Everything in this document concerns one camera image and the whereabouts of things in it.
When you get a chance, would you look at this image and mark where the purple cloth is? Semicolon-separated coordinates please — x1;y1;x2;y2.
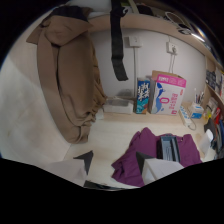
111;127;203;188

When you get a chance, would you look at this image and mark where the white power strip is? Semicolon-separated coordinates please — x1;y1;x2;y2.
179;105;197;131

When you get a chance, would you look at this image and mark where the blue and white pen holder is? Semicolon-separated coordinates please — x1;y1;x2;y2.
188;102;205;120

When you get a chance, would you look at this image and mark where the blue snack box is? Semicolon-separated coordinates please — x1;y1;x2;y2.
134;77;151;115

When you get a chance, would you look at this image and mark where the pink and white carton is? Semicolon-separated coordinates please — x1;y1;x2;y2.
148;70;187;117

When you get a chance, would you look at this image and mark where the brown hanging coat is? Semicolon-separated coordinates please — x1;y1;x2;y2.
26;5;108;145

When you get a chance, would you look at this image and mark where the wooden bookshelf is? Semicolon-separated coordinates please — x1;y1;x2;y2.
199;54;224;158

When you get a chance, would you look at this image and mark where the white wall socket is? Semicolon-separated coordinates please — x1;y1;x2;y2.
166;41;179;55

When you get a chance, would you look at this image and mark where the black hanging strap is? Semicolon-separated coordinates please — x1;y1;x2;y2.
110;0;129;82

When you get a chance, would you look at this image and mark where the wooden bed frame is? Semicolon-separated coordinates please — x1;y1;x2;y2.
87;12;214;61

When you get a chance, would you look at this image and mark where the white charger cable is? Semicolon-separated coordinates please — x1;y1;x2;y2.
164;11;193;36

